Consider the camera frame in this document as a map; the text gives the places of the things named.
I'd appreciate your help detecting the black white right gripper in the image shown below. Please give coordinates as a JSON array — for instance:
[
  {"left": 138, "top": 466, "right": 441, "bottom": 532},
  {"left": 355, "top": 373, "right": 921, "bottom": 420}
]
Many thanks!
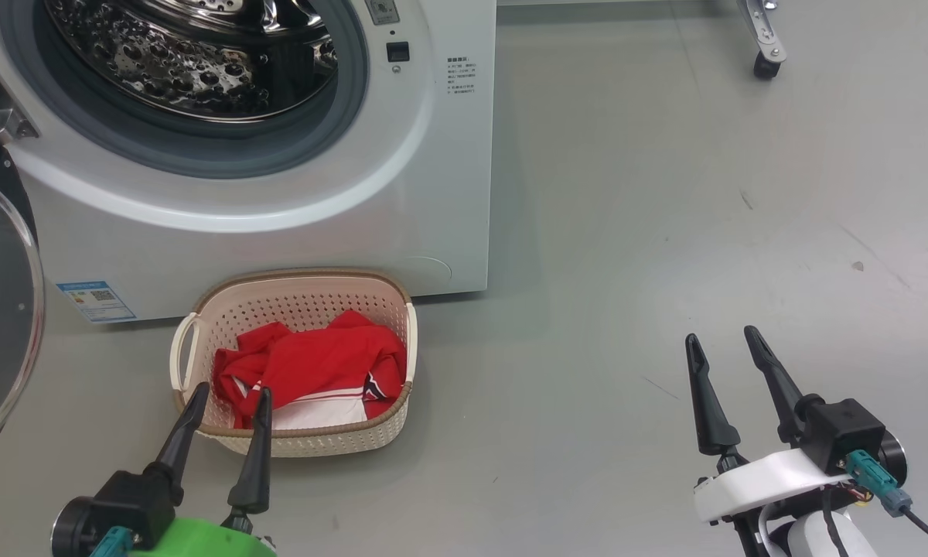
[{"left": 684, "top": 325, "right": 909, "bottom": 522}]

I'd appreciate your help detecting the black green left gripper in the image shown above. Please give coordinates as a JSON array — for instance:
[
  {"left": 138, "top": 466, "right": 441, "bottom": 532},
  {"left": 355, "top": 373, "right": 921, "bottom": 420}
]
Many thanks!
[{"left": 50, "top": 381, "right": 280, "bottom": 557}]

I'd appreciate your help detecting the red cloth garment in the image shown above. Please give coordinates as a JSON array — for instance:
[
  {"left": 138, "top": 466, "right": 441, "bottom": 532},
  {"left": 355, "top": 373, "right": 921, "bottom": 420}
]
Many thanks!
[{"left": 211, "top": 309, "right": 408, "bottom": 432}]

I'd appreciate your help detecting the dark round washer door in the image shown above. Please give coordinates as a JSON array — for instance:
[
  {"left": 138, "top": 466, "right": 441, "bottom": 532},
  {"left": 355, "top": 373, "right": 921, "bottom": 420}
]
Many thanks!
[{"left": 0, "top": 39, "right": 46, "bottom": 482}]

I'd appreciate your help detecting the cream perforated laundry basket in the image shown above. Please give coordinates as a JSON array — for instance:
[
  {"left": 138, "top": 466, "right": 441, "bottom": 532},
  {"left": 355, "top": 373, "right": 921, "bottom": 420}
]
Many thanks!
[{"left": 168, "top": 267, "right": 419, "bottom": 459}]

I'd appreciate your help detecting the white front-load washing machine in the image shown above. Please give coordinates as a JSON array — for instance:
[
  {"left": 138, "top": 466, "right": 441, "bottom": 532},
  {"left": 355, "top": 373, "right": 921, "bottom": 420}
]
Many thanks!
[{"left": 0, "top": 0, "right": 498, "bottom": 323}]

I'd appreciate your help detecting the stainless steel washing machine drum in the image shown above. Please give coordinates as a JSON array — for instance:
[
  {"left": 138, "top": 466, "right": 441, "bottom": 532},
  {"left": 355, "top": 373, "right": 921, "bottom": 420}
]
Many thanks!
[{"left": 42, "top": 0, "right": 340, "bottom": 124}]

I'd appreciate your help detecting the blue energy label sticker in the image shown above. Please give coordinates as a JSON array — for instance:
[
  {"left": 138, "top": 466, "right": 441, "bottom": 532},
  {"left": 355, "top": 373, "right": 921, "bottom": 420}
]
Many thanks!
[{"left": 55, "top": 279, "right": 138, "bottom": 324}]

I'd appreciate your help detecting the round drain filter cover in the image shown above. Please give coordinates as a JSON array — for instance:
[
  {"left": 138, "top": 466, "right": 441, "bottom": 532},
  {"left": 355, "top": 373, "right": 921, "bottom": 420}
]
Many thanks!
[{"left": 401, "top": 256, "right": 454, "bottom": 286}]

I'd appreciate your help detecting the printed text notice label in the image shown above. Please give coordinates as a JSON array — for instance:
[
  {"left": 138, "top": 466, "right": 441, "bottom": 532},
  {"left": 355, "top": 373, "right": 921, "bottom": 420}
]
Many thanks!
[{"left": 445, "top": 55, "right": 478, "bottom": 97}]

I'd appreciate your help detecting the teal cable connector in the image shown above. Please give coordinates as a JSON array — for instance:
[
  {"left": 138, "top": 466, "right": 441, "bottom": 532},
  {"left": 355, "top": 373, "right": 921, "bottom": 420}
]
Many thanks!
[
  {"left": 844, "top": 449, "right": 914, "bottom": 518},
  {"left": 88, "top": 525, "right": 137, "bottom": 557}
]

